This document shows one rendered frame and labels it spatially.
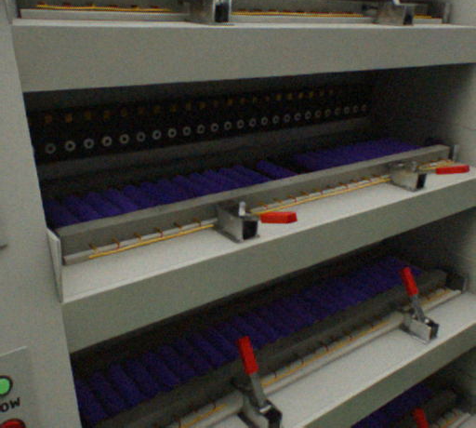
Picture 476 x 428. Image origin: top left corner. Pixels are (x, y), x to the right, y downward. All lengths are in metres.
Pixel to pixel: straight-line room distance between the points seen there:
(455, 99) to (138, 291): 0.56
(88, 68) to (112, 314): 0.19
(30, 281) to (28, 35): 0.17
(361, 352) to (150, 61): 0.43
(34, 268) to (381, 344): 0.45
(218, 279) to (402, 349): 0.31
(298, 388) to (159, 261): 0.24
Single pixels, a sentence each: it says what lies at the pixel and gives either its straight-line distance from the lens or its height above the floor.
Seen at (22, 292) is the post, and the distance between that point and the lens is 0.40.
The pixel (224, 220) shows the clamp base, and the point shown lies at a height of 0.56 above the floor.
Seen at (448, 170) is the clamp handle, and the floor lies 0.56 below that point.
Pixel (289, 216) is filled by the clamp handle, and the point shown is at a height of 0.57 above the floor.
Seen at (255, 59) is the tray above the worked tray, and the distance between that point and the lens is 0.50.
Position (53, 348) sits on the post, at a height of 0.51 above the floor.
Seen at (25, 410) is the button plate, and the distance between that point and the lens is 0.42.
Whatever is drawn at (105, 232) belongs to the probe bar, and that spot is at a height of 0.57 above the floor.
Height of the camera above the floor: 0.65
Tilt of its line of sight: 8 degrees down
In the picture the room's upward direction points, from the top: 7 degrees counter-clockwise
